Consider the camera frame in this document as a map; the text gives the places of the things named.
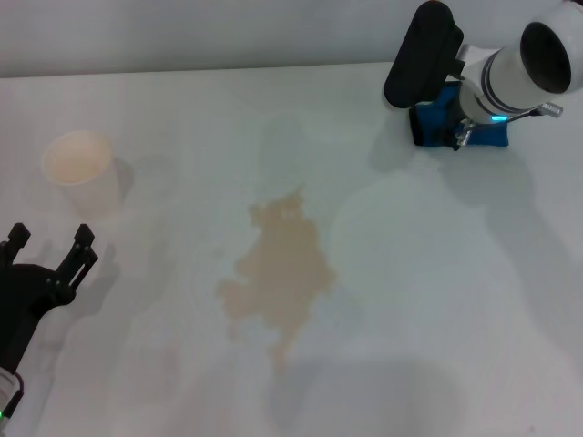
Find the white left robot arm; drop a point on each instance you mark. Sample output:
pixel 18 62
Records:
pixel 8 391

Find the blue rag with black trim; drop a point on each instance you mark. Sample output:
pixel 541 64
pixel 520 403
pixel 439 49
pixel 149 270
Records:
pixel 430 123

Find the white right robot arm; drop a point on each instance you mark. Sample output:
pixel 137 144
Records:
pixel 514 68

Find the white paper cup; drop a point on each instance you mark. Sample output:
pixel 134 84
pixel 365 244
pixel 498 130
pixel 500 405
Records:
pixel 77 159

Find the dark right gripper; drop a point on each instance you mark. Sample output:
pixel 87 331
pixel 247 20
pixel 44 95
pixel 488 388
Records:
pixel 452 114

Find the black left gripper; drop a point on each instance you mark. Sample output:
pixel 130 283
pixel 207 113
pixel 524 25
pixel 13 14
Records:
pixel 23 293

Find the brown water stain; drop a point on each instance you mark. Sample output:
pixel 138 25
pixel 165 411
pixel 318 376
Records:
pixel 282 268

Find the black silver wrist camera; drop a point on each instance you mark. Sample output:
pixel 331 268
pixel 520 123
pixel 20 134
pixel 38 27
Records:
pixel 421 59

